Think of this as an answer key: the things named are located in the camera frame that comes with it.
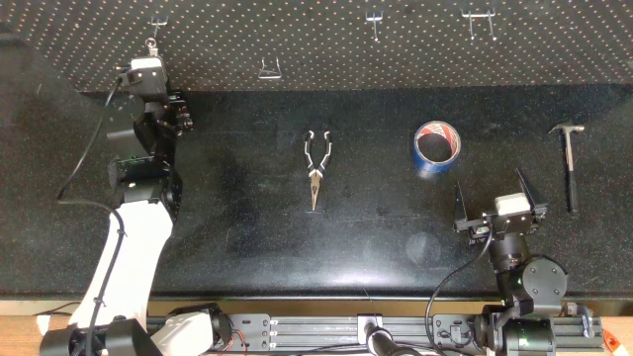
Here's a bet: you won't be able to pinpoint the orange plastic piece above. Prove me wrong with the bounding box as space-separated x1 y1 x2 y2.
601 328 622 356

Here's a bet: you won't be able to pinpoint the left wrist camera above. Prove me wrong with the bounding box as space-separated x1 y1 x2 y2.
120 55 170 104

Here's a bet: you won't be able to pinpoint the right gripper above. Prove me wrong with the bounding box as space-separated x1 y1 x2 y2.
453 167 549 244

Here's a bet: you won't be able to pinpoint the hammer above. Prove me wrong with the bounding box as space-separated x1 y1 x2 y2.
547 122 587 215

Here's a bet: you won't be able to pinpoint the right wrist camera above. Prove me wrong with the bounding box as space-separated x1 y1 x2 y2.
494 192 532 218

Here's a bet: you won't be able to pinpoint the thin black wire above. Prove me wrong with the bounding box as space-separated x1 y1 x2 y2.
32 300 83 318

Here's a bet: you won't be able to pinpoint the roll of blue tape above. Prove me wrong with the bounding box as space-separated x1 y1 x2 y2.
412 120 463 180

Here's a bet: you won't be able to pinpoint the black pegboard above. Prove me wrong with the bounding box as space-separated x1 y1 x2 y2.
0 0 633 94

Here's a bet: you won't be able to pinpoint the mounting rail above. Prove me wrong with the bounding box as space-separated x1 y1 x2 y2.
145 302 607 356

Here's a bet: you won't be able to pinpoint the black cable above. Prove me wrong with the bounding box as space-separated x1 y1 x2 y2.
424 227 496 356
54 73 128 233

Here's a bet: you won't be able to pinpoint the metal hook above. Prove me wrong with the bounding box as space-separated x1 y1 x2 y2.
257 55 284 81
460 8 498 43
365 10 385 44
149 16 169 41

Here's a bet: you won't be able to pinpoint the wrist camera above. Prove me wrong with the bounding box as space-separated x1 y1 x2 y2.
120 55 170 104
494 192 532 218

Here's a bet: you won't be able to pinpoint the black and white pliers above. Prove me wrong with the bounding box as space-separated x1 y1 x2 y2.
303 130 333 213

